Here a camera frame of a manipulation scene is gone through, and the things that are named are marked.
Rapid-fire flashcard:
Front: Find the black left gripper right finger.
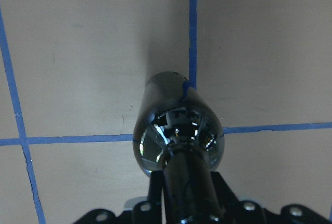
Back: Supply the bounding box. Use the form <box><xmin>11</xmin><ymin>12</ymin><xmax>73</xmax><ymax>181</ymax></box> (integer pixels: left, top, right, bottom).
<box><xmin>211</xmin><ymin>172</ymin><xmax>331</xmax><ymax>224</ymax></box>

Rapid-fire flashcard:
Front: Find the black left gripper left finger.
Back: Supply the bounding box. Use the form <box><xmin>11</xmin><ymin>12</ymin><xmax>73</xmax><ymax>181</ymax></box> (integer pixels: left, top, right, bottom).
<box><xmin>75</xmin><ymin>172</ymin><xmax>164</xmax><ymax>224</ymax></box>

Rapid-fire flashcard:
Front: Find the dark glass wine bottle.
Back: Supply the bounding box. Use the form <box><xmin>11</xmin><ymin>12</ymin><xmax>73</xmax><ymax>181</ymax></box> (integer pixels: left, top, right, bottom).
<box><xmin>133</xmin><ymin>72</ymin><xmax>225</xmax><ymax>223</ymax></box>

